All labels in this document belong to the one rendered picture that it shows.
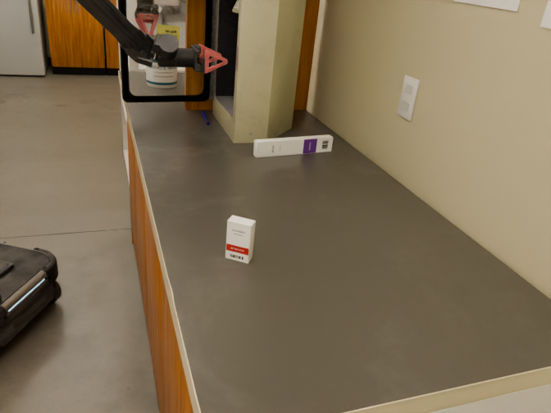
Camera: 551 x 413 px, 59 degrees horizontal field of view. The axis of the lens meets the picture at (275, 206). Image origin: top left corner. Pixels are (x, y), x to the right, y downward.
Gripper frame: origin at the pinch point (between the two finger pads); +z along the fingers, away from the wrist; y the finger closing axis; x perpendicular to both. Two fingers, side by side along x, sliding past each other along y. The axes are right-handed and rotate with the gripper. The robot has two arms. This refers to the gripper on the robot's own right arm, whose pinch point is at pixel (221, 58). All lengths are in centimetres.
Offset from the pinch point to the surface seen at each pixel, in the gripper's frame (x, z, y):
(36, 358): 116, -69, 6
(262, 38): -8.4, 9.3, -13.3
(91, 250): 115, -51, 83
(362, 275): 26, 11, -88
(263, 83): 4.7, 10.5, -13.0
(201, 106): 21.6, -2.6, 24.0
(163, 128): 23.2, -18.5, 2.2
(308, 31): -6.6, 37.9, 24.8
